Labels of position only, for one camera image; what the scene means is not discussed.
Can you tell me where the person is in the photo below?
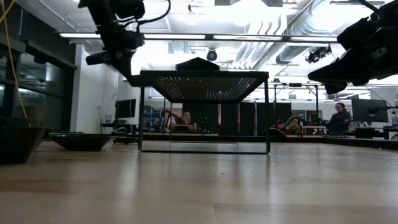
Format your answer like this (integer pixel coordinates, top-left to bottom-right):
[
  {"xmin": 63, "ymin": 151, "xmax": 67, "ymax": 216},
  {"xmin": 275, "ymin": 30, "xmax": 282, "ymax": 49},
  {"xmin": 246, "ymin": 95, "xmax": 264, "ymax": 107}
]
[
  {"xmin": 328, "ymin": 102, "xmax": 353, "ymax": 135},
  {"xmin": 278, "ymin": 116, "xmax": 301, "ymax": 129},
  {"xmin": 174, "ymin": 110, "xmax": 199, "ymax": 133}
]

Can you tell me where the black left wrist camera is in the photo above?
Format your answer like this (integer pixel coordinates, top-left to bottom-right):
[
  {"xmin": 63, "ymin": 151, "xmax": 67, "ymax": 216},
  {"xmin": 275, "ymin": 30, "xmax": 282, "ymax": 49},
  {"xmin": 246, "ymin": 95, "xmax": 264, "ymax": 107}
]
[{"xmin": 114, "ymin": 0, "xmax": 146, "ymax": 20}]

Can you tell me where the long linear ceiling light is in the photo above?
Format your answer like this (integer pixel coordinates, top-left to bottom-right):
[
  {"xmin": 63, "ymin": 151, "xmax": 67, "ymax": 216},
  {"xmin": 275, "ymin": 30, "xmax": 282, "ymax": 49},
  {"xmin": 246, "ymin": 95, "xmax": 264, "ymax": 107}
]
[{"xmin": 58, "ymin": 32, "xmax": 340, "ymax": 44}]

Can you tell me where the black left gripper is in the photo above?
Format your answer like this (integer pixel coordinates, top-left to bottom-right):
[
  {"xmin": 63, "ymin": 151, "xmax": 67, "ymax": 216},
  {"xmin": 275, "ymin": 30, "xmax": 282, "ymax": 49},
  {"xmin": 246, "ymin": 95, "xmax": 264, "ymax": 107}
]
[{"xmin": 85, "ymin": 21, "xmax": 146, "ymax": 78}]

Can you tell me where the black metal gantry frame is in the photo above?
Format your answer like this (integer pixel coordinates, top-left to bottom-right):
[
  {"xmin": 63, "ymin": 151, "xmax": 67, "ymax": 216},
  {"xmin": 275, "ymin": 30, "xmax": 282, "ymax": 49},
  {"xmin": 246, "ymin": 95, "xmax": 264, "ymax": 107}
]
[{"xmin": 272, "ymin": 82, "xmax": 320, "ymax": 125}]

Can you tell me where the black computer monitor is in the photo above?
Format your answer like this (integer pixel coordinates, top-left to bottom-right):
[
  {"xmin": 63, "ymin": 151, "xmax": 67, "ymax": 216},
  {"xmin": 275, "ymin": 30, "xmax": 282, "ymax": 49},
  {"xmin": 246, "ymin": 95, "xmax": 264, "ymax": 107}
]
[
  {"xmin": 114, "ymin": 98, "xmax": 137, "ymax": 120},
  {"xmin": 351, "ymin": 98, "xmax": 389, "ymax": 123}
]

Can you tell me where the yellow cable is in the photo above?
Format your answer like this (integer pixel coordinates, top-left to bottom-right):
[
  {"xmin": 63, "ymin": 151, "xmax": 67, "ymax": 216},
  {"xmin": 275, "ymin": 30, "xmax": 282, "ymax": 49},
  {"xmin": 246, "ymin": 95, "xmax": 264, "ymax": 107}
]
[{"xmin": 0, "ymin": 0, "xmax": 29, "ymax": 121}]

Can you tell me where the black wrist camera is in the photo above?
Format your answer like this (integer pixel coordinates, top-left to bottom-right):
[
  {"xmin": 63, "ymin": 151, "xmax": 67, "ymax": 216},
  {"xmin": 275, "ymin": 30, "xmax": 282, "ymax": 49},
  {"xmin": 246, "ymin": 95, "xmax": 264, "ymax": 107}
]
[
  {"xmin": 336, "ymin": 17, "xmax": 379, "ymax": 52},
  {"xmin": 114, "ymin": 0, "xmax": 146, "ymax": 20}
]

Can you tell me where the black partition screen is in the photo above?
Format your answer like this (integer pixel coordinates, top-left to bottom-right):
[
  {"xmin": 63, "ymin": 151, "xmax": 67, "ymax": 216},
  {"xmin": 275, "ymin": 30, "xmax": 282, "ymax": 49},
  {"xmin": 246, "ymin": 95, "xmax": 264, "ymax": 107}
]
[{"xmin": 182, "ymin": 101, "xmax": 293, "ymax": 137}]

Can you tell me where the black track light cluster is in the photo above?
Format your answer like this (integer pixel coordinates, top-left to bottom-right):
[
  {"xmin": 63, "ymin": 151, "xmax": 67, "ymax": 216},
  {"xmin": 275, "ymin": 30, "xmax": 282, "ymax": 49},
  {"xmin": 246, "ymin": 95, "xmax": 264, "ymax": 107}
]
[{"xmin": 305, "ymin": 44, "xmax": 333, "ymax": 64}]

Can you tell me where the black perforated metal rack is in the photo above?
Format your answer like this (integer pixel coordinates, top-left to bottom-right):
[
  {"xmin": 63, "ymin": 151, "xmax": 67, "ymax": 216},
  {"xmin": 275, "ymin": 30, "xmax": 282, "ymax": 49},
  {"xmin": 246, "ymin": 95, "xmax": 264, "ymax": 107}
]
[{"xmin": 138, "ymin": 70, "xmax": 271, "ymax": 155}]

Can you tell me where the black aluminium table frame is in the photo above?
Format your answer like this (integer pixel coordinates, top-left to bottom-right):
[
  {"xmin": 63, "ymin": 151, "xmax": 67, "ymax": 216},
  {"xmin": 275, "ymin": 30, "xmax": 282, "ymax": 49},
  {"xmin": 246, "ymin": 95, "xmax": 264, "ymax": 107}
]
[{"xmin": 46, "ymin": 132, "xmax": 398, "ymax": 151}]

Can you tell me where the silver ventilation duct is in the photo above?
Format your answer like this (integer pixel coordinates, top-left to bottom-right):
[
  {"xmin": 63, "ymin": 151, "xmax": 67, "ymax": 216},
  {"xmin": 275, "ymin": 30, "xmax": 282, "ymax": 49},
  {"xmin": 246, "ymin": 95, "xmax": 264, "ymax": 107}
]
[{"xmin": 253, "ymin": 0, "xmax": 336, "ymax": 66}]

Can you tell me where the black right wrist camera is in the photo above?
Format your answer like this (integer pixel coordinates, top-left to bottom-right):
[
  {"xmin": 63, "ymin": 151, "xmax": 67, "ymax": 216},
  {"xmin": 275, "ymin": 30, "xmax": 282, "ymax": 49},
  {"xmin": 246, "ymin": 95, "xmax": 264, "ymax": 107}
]
[{"xmin": 336, "ymin": 17, "xmax": 379, "ymax": 52}]

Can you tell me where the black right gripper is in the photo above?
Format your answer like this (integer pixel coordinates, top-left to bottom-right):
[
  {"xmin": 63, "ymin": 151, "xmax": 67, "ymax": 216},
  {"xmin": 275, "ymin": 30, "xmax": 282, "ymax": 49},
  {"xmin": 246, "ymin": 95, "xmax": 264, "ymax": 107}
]
[{"xmin": 308, "ymin": 26, "xmax": 398, "ymax": 95}]

